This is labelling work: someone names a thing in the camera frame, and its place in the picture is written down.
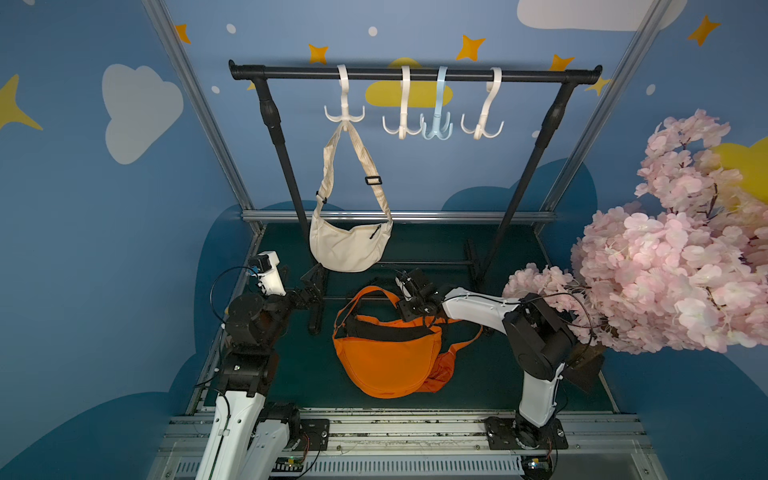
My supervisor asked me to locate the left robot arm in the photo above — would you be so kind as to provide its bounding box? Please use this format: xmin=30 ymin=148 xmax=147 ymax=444
xmin=196 ymin=260 xmax=329 ymax=479

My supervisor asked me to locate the black and orange bag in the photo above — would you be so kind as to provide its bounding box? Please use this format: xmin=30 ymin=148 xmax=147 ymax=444
xmin=337 ymin=315 xmax=442 ymax=343

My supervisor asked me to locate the left circuit board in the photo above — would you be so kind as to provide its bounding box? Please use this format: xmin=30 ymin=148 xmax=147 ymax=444
xmin=272 ymin=456 xmax=306 ymax=475

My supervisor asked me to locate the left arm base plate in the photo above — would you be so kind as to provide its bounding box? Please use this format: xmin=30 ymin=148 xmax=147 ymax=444
xmin=286 ymin=418 xmax=330 ymax=452

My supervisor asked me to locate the cream sling bag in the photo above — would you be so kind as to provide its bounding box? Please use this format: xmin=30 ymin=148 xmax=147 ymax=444
xmin=309 ymin=121 xmax=394 ymax=273

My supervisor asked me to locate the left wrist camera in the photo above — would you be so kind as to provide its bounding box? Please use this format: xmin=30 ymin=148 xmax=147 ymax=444
xmin=250 ymin=250 xmax=286 ymax=296

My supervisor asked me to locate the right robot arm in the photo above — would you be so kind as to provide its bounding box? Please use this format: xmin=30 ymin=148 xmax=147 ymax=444
xmin=395 ymin=269 xmax=605 ymax=449

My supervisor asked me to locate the aluminium frame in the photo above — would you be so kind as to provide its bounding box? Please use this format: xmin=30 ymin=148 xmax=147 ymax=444
xmin=140 ymin=0 xmax=676 ymax=415

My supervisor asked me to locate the circuit board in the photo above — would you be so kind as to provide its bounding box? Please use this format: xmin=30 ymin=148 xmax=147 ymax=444
xmin=272 ymin=456 xmax=306 ymax=475
xmin=521 ymin=456 xmax=554 ymax=480

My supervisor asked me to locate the right circuit board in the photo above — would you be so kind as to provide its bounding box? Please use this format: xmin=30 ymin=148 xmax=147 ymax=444
xmin=521 ymin=456 xmax=554 ymax=480

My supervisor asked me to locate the light blue hook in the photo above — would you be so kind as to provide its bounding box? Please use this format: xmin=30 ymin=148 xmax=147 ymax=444
xmin=420 ymin=66 xmax=453 ymax=141

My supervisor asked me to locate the white hook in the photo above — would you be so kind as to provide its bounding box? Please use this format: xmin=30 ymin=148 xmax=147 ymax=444
xmin=324 ymin=64 xmax=366 ymax=124
xmin=382 ymin=65 xmax=424 ymax=140
xmin=460 ymin=67 xmax=504 ymax=140

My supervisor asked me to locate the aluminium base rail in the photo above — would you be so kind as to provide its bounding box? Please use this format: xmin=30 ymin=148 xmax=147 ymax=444
xmin=143 ymin=409 xmax=667 ymax=480

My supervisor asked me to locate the orange ripstop waist bag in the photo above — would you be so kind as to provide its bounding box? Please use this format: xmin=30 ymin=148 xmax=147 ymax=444
xmin=417 ymin=350 xmax=456 ymax=393

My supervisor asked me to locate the orange sling bag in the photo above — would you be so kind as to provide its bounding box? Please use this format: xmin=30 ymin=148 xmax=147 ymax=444
xmin=332 ymin=286 xmax=473 ymax=399

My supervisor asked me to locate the black clothes rack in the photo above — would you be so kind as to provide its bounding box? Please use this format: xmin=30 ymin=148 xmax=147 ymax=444
xmin=228 ymin=59 xmax=603 ymax=336

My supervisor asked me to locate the pink cherry blossom tree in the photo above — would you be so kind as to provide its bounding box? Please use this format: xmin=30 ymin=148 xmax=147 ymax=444
xmin=503 ymin=110 xmax=767 ymax=354

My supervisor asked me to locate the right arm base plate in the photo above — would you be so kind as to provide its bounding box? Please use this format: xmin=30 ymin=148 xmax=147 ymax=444
xmin=483 ymin=416 xmax=568 ymax=450

